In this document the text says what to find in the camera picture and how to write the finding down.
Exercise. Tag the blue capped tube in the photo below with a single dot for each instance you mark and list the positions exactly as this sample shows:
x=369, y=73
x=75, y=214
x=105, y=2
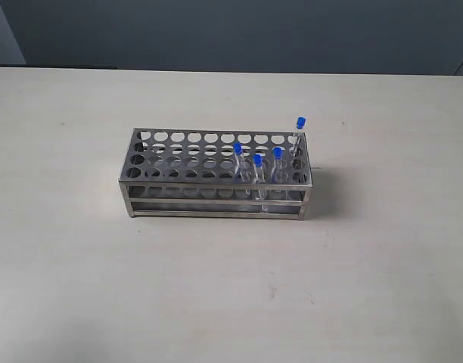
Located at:
x=298, y=135
x=278, y=165
x=241, y=165
x=259, y=176

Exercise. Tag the stainless steel test tube rack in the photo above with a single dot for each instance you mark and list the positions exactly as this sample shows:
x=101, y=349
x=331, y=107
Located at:
x=179, y=172

